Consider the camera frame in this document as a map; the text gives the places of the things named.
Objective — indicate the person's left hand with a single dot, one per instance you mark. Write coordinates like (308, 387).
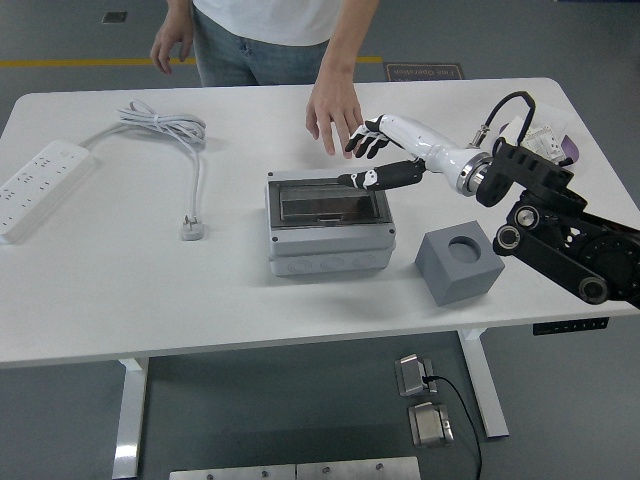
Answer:
(335, 110)

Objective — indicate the person's right hand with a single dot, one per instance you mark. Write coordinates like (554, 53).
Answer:
(172, 42)

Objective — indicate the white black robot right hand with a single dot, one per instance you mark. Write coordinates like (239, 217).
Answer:
(425, 145)

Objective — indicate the transparent hinged box lid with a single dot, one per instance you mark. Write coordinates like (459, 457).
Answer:
(325, 205)

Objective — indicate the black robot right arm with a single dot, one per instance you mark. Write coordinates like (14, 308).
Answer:
(550, 255)

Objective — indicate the person's left forearm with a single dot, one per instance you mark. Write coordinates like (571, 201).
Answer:
(345, 45)

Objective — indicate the person's right forearm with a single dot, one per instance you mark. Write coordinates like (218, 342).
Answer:
(181, 12)

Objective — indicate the grey plastic junction box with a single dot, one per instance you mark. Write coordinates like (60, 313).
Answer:
(330, 250)

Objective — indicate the person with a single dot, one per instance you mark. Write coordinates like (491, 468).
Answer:
(260, 40)

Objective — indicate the clear plastic bag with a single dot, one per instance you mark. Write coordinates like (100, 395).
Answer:
(550, 115)

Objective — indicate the grey block with round hole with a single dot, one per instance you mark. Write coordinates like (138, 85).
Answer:
(465, 285)

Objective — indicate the purple tray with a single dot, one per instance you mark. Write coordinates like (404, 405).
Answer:
(572, 147)

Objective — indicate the white power strip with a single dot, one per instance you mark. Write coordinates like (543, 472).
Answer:
(35, 185)

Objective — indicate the black table control panel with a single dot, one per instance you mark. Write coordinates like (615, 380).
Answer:
(570, 326)

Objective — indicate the white table leg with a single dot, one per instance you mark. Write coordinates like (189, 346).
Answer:
(482, 385)
(130, 410)

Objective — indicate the white wall socket panel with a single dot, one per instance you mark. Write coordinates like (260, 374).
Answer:
(547, 142)

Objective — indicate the metal base plate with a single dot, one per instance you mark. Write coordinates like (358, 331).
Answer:
(230, 472)

